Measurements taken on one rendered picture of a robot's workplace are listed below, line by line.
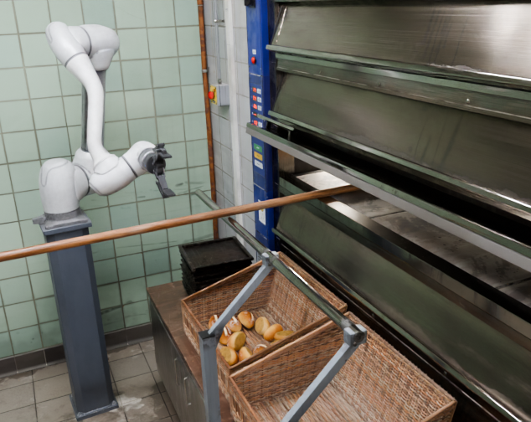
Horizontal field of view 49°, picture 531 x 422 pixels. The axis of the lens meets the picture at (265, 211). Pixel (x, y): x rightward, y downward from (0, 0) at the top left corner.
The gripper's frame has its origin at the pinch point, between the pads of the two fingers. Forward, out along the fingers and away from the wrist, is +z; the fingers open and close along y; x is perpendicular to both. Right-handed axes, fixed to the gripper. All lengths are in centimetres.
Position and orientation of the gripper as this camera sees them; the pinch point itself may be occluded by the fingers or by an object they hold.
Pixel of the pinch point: (168, 176)
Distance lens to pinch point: 201.7
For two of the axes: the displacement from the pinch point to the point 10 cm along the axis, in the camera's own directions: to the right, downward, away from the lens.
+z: 4.2, 3.0, -8.6
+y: 0.3, 9.4, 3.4
